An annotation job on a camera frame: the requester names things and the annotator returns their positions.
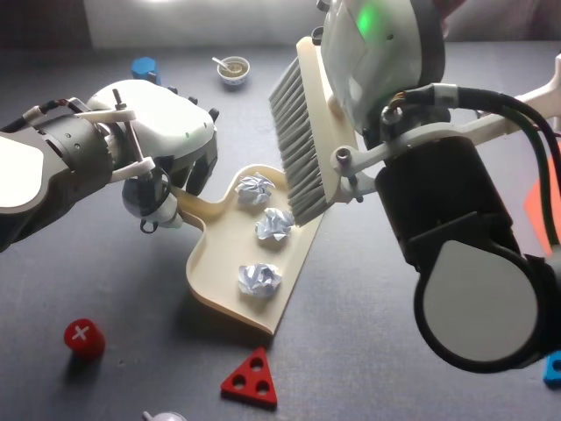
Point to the orange foam block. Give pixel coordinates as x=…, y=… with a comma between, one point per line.
x=548, y=206

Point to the red cylinder block white cross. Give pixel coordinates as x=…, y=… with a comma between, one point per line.
x=83, y=337

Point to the small bowl with spoon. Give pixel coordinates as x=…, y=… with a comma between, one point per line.
x=234, y=72

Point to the blue prism block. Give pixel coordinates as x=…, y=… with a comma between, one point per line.
x=146, y=70

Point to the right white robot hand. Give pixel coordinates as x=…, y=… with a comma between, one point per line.
x=381, y=57

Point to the cream plastic dustpan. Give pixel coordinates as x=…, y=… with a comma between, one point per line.
x=245, y=254

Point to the blue triangle block with holes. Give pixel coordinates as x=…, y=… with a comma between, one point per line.
x=553, y=370

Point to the white padded backdrop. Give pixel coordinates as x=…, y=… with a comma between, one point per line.
x=197, y=22

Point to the red triangle block three holes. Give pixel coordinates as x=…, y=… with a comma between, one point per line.
x=247, y=390

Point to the small white teacup blue print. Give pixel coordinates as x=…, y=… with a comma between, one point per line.
x=164, y=416

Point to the grey table cloth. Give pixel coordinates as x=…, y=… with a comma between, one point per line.
x=350, y=329

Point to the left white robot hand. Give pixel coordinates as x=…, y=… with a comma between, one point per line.
x=166, y=118

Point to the white paper ball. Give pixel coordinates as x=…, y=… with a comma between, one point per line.
x=258, y=280
x=255, y=188
x=274, y=223

